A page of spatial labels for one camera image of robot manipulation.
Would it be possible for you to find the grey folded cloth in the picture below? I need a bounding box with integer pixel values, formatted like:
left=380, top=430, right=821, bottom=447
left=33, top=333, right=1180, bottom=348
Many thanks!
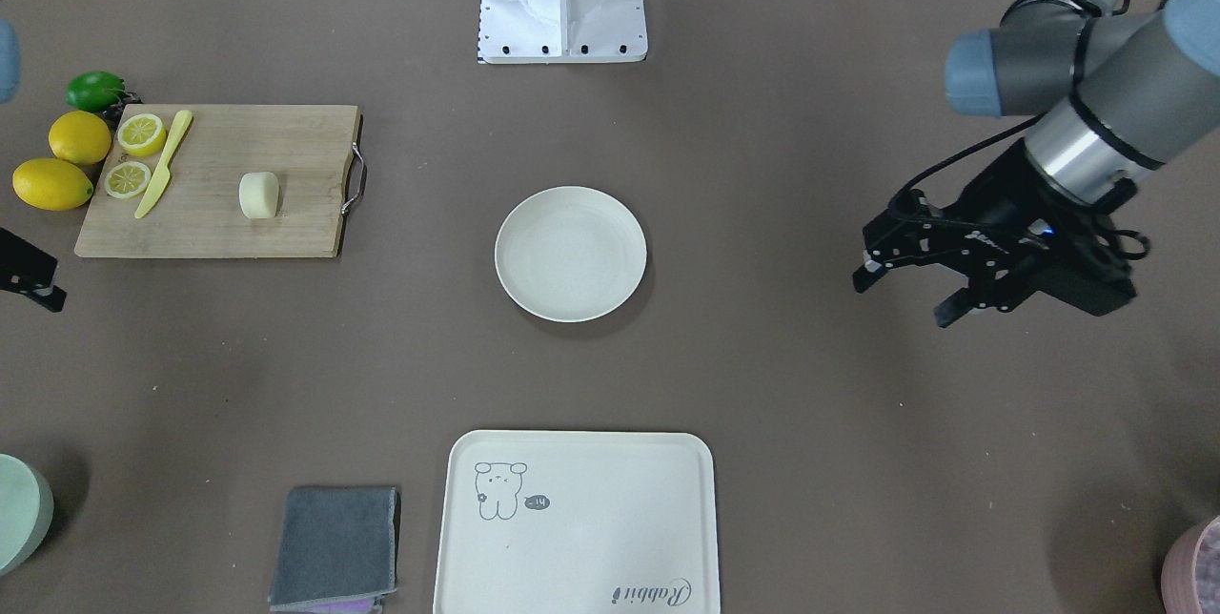
left=268, top=485, right=399, bottom=613

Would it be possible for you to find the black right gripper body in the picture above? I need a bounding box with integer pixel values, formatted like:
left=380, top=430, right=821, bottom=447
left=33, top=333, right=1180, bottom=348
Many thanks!
left=1, top=228, right=59, bottom=295

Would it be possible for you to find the bamboo cutting board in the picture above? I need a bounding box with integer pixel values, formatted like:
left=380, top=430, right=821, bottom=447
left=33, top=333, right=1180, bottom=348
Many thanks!
left=74, top=103, right=362, bottom=259

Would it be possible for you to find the pink bowl with ice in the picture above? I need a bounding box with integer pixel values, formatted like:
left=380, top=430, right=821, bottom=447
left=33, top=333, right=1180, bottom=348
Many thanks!
left=1160, top=518, right=1219, bottom=613

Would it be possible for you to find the green lime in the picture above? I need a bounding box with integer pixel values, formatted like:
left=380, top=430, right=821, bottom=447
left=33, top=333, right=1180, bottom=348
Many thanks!
left=63, top=71, right=127, bottom=114

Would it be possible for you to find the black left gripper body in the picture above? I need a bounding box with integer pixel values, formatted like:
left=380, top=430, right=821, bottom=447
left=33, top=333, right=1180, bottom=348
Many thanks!
left=863, top=142, right=1137, bottom=316

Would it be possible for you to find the yellow plastic knife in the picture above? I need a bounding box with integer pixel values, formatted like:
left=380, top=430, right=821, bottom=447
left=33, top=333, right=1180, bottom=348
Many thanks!
left=133, top=110, right=194, bottom=219

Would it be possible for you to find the white steamed bun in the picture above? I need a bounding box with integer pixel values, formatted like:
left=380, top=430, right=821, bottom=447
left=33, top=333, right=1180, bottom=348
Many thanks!
left=238, top=172, right=281, bottom=220

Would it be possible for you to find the lemon half near knife tip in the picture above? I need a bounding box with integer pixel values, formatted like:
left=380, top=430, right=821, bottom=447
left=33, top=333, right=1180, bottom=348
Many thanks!
left=100, top=159, right=153, bottom=200

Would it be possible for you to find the beige round plate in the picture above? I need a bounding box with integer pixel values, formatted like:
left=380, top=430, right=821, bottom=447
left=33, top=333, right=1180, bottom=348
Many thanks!
left=493, top=187, right=648, bottom=323

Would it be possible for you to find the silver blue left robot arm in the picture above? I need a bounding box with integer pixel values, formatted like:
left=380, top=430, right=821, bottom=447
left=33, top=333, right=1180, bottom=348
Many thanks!
left=852, top=0, right=1219, bottom=327

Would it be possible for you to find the cream rabbit tray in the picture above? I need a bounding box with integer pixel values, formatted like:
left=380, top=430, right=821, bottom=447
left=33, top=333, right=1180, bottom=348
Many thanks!
left=433, top=430, right=722, bottom=613

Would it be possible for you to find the lemon half near knife handle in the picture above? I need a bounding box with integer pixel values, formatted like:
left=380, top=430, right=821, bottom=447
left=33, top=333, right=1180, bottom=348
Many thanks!
left=116, top=114, right=170, bottom=157

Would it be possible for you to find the mint green bowl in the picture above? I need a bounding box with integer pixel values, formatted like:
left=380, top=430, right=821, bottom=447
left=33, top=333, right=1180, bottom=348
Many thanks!
left=1, top=454, right=55, bottom=576

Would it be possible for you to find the whole yellow lemon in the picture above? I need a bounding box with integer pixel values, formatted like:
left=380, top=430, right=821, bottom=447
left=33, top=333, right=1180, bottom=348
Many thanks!
left=48, top=110, right=112, bottom=166
left=11, top=157, right=94, bottom=212

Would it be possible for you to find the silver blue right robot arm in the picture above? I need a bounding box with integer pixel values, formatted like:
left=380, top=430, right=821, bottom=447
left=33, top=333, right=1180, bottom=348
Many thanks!
left=1, top=18, right=67, bottom=312

